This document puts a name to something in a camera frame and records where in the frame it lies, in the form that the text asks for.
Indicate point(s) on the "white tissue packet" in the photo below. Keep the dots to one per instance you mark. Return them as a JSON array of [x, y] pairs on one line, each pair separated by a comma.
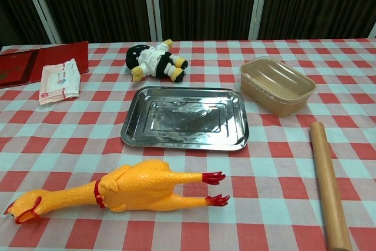
[[58, 82]]

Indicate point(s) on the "red certificate folder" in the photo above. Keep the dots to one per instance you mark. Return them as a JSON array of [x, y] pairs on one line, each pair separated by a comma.
[[17, 66]]

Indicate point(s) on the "black and white plush doll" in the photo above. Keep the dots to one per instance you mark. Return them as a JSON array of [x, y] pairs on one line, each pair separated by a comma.
[[152, 57]]

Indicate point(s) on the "wooden rolling pin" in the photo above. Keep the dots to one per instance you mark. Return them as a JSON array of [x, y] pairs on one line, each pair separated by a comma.
[[329, 186]]

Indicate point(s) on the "white metal frame post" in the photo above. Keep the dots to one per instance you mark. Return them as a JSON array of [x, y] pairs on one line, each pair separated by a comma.
[[152, 7], [258, 4], [41, 7], [372, 32]]

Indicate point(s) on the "red white checkered tablecloth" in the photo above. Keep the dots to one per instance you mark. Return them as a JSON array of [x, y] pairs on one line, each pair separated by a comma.
[[73, 133]]

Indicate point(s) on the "yellow rubber chicken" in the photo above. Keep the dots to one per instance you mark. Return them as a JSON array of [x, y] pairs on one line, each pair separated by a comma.
[[132, 186]]

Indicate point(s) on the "stainless steel rectangular tray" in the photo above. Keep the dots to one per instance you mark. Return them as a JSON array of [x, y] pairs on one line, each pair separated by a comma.
[[185, 115]]

